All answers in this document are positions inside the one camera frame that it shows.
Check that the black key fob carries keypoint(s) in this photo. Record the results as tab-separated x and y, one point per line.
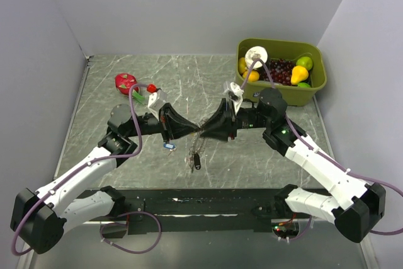
196	161

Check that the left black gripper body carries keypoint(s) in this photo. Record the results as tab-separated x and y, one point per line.
148	124

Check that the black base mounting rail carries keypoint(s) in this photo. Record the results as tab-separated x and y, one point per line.
191	210

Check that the small green fruit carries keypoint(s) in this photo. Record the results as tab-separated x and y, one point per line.
304	85

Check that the dark red grapes bunch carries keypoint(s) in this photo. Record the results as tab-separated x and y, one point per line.
281	71

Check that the orange fruit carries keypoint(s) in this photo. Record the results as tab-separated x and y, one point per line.
253	76

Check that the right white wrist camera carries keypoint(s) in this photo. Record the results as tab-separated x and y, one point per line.
234	94

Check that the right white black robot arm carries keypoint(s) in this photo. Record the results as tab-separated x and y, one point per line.
352	205

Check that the green lime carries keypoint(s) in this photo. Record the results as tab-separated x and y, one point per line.
305	62

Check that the yellow lemon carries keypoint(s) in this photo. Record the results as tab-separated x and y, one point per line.
242	67

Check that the blue key tag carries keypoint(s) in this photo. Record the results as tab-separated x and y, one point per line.
170	146

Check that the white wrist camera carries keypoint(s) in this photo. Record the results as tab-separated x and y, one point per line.
156	101
234	94

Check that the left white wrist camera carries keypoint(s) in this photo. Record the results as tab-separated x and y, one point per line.
156	101

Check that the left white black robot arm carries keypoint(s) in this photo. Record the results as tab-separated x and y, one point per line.
42	217

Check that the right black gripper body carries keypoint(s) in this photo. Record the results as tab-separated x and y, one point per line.
249	118

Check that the yellow pear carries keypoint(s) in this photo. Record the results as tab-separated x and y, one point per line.
299	74

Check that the red dragon fruit toy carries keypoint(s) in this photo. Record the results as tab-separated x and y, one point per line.
123	83

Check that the aluminium frame rail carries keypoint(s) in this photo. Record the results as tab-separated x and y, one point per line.
50	121

